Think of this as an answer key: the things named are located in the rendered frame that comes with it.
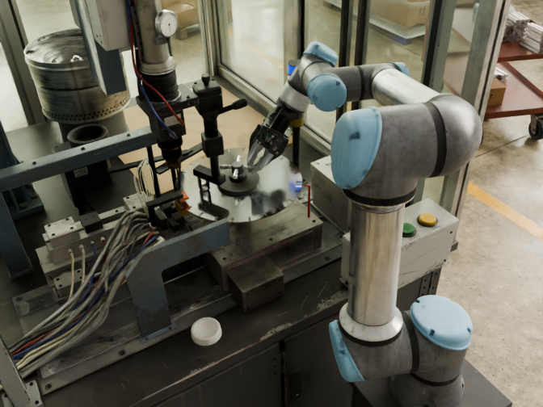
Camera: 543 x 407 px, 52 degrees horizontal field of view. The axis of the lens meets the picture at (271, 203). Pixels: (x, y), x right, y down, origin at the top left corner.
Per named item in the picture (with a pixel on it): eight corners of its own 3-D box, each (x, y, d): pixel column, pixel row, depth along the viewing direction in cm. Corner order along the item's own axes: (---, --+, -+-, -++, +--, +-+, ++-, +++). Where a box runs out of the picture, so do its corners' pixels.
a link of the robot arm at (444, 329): (473, 377, 108) (489, 332, 100) (407, 388, 107) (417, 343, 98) (448, 329, 118) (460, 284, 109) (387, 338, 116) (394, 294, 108)
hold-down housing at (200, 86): (222, 146, 135) (214, 68, 122) (228, 156, 131) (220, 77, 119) (200, 151, 133) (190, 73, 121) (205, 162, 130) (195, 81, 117)
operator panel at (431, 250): (420, 240, 155) (428, 197, 146) (449, 263, 147) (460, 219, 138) (338, 279, 144) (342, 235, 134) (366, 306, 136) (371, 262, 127)
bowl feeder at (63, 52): (123, 111, 219) (103, 20, 197) (152, 146, 198) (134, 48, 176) (44, 133, 207) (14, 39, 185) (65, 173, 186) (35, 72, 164)
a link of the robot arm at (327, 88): (365, 76, 114) (350, 56, 123) (311, 81, 113) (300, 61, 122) (363, 111, 119) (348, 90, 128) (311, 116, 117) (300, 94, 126)
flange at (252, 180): (267, 186, 142) (267, 178, 141) (227, 199, 138) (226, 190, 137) (248, 165, 150) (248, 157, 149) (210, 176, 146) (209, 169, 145)
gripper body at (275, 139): (250, 144, 133) (275, 102, 127) (255, 132, 140) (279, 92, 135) (277, 160, 134) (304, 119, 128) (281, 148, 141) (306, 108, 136)
